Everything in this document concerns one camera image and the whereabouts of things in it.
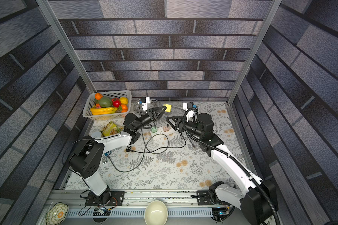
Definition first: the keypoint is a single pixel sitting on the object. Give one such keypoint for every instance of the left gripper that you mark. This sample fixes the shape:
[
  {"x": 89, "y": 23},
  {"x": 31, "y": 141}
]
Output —
[{"x": 153, "y": 116}]

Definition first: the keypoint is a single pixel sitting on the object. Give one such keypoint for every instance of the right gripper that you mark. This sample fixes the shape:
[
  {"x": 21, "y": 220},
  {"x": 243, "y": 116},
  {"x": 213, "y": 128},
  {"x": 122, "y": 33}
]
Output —
[{"x": 180, "y": 123}]

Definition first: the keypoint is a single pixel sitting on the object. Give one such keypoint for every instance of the pink charger plug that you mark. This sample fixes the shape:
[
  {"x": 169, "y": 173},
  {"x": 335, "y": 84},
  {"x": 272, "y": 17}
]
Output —
[{"x": 166, "y": 128}]

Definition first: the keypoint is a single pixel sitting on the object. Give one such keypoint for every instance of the yellow charger plug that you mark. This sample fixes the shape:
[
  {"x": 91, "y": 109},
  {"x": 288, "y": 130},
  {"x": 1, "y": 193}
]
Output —
[{"x": 168, "y": 107}]

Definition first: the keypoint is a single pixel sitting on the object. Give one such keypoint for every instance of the green charger plug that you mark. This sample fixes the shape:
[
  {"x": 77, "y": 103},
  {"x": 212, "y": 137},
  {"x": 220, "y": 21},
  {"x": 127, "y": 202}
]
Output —
[{"x": 154, "y": 130}]

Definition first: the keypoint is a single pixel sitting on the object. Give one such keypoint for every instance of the blue mp3 player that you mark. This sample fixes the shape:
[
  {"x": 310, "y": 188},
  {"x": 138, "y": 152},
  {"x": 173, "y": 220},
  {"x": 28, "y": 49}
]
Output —
[{"x": 108, "y": 153}]

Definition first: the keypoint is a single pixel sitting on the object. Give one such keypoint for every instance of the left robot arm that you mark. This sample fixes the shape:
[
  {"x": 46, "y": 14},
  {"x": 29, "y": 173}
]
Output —
[{"x": 87, "y": 156}]

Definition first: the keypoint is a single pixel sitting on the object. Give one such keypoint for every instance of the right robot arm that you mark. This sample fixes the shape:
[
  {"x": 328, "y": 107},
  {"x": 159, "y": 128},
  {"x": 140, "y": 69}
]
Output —
[{"x": 256, "y": 198}]

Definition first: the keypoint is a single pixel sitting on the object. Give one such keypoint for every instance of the white power strip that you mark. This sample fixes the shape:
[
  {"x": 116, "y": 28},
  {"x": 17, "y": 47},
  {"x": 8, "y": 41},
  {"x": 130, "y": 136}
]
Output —
[{"x": 161, "y": 135}]

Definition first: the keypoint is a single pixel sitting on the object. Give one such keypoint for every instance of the yellow plastic corn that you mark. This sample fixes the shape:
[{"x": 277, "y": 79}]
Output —
[{"x": 124, "y": 100}]

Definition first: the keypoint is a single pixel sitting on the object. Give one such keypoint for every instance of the yellow corn chips bag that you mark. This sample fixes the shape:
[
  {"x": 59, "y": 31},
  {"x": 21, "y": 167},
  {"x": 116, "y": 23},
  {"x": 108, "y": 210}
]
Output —
[{"x": 111, "y": 129}]

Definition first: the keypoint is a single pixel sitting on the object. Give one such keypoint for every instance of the green plastic mango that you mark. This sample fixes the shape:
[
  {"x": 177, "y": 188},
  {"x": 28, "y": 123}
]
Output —
[{"x": 105, "y": 102}]

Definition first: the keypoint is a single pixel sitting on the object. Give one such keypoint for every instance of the orange plastic tangerine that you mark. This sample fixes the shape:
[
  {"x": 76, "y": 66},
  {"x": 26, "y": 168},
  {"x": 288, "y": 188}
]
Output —
[{"x": 98, "y": 96}]

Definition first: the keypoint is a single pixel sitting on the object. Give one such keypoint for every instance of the yellow plastic banana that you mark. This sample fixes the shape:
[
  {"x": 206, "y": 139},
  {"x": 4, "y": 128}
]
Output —
[{"x": 102, "y": 111}]

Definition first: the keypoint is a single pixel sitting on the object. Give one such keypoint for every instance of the white plastic fruit basket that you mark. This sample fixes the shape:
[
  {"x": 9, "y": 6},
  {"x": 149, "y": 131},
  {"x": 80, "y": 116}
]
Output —
[{"x": 93, "y": 103}]

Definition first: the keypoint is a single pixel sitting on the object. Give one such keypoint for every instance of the cream ceramic bowl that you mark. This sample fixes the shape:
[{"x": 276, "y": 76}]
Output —
[{"x": 156, "y": 213}]

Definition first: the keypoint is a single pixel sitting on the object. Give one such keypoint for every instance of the floral green dish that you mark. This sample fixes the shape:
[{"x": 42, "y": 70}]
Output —
[{"x": 57, "y": 214}]

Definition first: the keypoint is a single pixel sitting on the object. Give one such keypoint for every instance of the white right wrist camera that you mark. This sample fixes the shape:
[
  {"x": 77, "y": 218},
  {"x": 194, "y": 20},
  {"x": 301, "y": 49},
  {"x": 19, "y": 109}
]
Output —
[{"x": 191, "y": 111}]

